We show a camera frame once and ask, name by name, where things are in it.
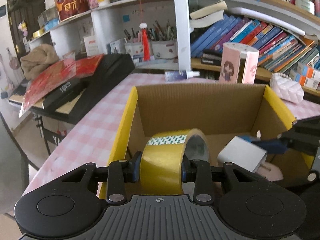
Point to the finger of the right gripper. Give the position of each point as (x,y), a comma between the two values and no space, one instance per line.
(272,146)

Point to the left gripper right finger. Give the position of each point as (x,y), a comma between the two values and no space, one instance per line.
(198,172)

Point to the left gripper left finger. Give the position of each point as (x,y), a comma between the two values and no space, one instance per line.
(120,173)

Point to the pink plush pig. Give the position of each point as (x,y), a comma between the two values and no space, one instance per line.
(270,172)

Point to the white power adapter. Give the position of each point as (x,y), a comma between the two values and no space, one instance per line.
(242,153)

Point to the yellow tape roll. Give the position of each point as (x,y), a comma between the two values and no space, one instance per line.
(162,157)

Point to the white quilted handbag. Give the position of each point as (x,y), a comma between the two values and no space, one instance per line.
(286,88)

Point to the orange white box lower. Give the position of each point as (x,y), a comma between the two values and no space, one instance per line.
(303,81)

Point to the orange white box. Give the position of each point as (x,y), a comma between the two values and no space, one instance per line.
(308,72)
(303,81)

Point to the yellow cardboard box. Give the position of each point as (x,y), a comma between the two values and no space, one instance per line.
(218,111)

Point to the orange white box upper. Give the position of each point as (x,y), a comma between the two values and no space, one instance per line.
(308,72)

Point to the black keyboard case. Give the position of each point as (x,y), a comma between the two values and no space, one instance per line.
(111,70)

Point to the pink cylindrical pen holder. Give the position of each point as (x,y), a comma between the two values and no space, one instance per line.
(239,63)

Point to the red plastic bag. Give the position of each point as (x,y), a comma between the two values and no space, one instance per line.
(56,75)

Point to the brown folded cloth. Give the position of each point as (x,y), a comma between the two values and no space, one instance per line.
(39,59)

